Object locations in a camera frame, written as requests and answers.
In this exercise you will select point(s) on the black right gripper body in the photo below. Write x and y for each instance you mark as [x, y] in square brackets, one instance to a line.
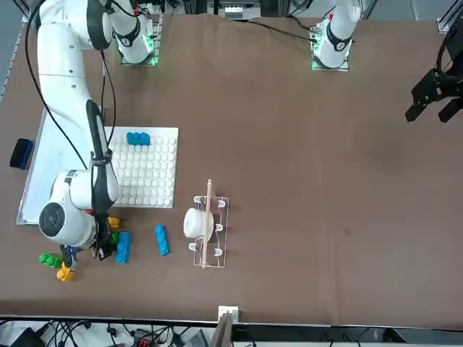
[103, 231]

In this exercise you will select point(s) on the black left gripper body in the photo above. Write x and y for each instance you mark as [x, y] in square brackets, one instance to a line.
[456, 77]

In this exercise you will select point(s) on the green toy block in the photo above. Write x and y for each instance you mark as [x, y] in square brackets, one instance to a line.
[115, 238]
[50, 260]

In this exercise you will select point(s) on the blue three-stud block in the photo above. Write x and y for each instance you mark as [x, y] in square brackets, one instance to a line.
[138, 139]
[162, 240]
[124, 247]

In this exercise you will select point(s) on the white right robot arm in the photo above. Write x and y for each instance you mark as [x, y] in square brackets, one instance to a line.
[61, 72]

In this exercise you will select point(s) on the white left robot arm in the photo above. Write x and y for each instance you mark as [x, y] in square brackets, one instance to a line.
[336, 36]

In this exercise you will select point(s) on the white studded baseplate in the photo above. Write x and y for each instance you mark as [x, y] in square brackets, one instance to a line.
[152, 173]

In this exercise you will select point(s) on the yellow two-stud block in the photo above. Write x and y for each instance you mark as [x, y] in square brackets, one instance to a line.
[115, 222]

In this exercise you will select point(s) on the yellow block with printed tag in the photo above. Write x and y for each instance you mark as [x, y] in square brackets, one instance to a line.
[65, 274]

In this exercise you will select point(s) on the white cup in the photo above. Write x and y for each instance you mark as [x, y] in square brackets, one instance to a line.
[193, 223]

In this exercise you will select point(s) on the wooden rod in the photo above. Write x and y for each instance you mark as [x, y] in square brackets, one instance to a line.
[207, 217]

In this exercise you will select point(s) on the black and blue eraser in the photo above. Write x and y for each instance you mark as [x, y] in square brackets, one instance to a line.
[21, 153]

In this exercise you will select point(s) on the white power strip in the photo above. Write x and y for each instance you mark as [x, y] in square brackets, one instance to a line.
[235, 11]

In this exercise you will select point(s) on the aluminium frame profile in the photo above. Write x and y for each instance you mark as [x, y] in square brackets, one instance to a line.
[29, 16]
[446, 21]

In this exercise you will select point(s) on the white whiteboard with grey frame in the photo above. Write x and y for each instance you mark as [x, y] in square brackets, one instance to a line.
[40, 173]

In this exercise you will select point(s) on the aluminium camera post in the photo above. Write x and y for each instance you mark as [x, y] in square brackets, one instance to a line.
[226, 325]

